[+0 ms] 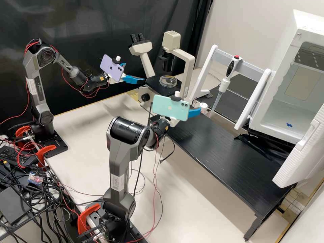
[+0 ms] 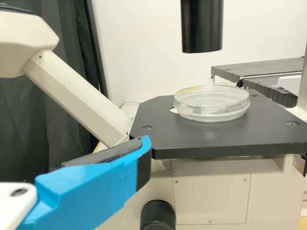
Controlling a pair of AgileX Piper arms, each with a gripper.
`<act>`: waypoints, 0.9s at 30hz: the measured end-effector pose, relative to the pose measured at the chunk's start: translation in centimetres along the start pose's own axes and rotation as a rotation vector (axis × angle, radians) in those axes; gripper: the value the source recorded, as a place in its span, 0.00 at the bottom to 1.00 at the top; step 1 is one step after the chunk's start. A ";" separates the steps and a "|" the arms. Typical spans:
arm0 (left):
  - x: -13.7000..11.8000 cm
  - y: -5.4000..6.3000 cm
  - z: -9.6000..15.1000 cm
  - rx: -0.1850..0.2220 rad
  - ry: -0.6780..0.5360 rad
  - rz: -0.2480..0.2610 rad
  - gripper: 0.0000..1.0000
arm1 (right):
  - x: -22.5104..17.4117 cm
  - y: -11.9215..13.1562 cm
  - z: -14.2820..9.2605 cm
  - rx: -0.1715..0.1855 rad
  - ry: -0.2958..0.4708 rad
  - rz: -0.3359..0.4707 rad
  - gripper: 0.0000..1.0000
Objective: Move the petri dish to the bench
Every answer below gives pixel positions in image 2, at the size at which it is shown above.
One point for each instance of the cream microscope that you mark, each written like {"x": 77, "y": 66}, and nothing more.
{"x": 216, "y": 143}

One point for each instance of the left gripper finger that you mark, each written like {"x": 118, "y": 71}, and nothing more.
{"x": 96, "y": 187}

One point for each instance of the black platform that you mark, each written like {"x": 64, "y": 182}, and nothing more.
{"x": 268, "y": 92}
{"x": 263, "y": 68}

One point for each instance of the petri dish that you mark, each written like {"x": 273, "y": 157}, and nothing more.
{"x": 211, "y": 103}

